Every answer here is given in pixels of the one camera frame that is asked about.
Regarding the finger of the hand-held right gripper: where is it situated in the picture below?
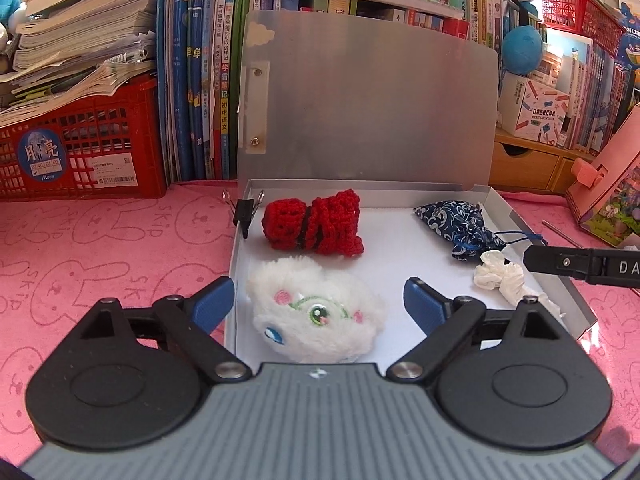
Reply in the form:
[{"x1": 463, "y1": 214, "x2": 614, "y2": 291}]
[{"x1": 523, "y1": 244, "x2": 640, "y2": 289}]

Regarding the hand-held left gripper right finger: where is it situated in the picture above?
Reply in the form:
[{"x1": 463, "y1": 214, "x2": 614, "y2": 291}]
[{"x1": 386, "y1": 276, "x2": 569, "y2": 384}]

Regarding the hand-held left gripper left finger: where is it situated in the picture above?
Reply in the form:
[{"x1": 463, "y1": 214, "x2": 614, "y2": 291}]
[{"x1": 75, "y1": 276, "x2": 253, "y2": 385}]

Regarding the white cloth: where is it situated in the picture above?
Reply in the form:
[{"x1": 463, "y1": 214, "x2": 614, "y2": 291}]
[{"x1": 473, "y1": 250, "x2": 567, "y2": 319}]

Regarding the blue patterned drawstring pouch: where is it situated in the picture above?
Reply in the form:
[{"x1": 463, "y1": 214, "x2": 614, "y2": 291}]
[{"x1": 412, "y1": 200, "x2": 544, "y2": 262}]

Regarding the white fluffy plush toy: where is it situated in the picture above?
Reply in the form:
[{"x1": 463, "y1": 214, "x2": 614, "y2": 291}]
[{"x1": 245, "y1": 256, "x2": 387, "y2": 364}]

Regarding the red crochet bundle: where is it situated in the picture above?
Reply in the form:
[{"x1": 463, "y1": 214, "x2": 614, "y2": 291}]
[{"x1": 262, "y1": 189, "x2": 365, "y2": 259}]

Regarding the silver box with lid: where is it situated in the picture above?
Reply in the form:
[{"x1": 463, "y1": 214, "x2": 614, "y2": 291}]
[{"x1": 224, "y1": 10, "x2": 599, "y2": 364}]

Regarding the thin metal rod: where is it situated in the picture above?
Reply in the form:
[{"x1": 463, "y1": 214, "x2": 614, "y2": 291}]
[{"x1": 542, "y1": 219, "x2": 584, "y2": 249}]

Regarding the pink house-shaped box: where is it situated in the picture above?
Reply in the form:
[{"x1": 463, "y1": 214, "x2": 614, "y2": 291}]
[{"x1": 565, "y1": 105, "x2": 640, "y2": 249}]

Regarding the black binder clip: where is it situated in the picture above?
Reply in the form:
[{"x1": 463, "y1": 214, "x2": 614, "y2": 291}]
[{"x1": 222, "y1": 189, "x2": 266, "y2": 240}]

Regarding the wooden drawer organizer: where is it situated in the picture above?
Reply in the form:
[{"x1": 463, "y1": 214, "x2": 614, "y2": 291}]
[{"x1": 489, "y1": 127, "x2": 584, "y2": 196}]

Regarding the pink bunny-pattern mat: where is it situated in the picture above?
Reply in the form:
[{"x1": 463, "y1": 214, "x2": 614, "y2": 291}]
[{"x1": 0, "y1": 180, "x2": 640, "y2": 463}]

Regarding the white printed carton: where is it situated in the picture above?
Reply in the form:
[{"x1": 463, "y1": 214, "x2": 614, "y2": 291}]
[{"x1": 500, "y1": 71, "x2": 572, "y2": 142}]

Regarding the row of slim colourful books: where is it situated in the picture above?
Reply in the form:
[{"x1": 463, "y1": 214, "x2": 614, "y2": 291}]
[{"x1": 544, "y1": 35, "x2": 635, "y2": 157}]

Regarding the large red plastic basket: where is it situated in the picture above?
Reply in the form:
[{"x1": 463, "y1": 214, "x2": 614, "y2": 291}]
[{"x1": 0, "y1": 77, "x2": 168, "y2": 201}]

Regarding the blue plush ball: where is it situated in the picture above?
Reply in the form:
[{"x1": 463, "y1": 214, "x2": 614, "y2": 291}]
[{"x1": 502, "y1": 25, "x2": 544, "y2": 77}]

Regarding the row of tall blue books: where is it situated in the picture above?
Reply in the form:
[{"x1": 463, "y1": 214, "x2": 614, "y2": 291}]
[{"x1": 157, "y1": 0, "x2": 262, "y2": 184}]

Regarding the blue printed box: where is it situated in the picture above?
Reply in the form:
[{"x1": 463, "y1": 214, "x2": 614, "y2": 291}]
[{"x1": 617, "y1": 0, "x2": 640, "y2": 69}]

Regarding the small red mesh basket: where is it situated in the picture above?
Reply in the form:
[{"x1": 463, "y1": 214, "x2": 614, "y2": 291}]
[{"x1": 542, "y1": 0, "x2": 627, "y2": 59}]

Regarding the row of books behind lid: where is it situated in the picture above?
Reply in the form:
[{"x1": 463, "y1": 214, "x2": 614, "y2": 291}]
[{"x1": 281, "y1": 0, "x2": 549, "y2": 57}]

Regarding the stack of papers and books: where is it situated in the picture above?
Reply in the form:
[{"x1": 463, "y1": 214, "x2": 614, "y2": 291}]
[{"x1": 0, "y1": 0, "x2": 162, "y2": 127}]

